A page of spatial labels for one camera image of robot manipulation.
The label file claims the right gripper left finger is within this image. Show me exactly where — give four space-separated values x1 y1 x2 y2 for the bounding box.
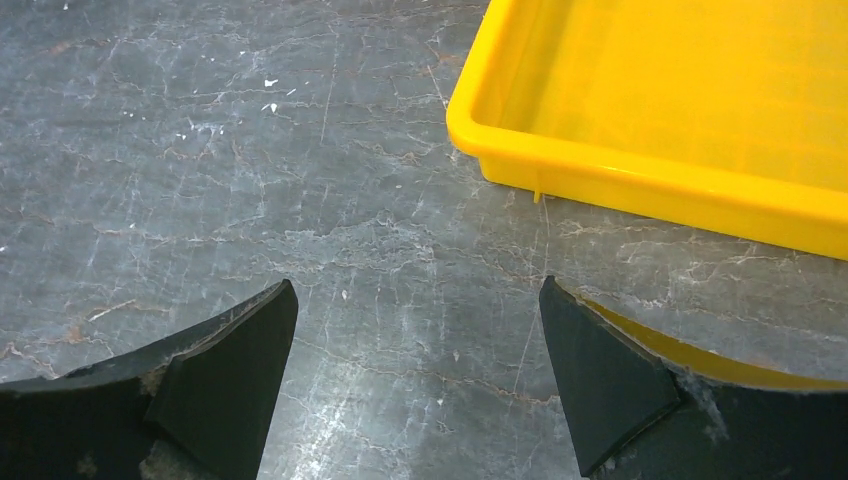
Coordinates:
1 280 298 479

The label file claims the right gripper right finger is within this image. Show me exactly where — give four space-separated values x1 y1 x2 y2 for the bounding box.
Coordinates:
539 277 847 479

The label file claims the yellow plastic tray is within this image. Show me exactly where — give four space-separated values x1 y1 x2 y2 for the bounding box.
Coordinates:
446 1 847 259

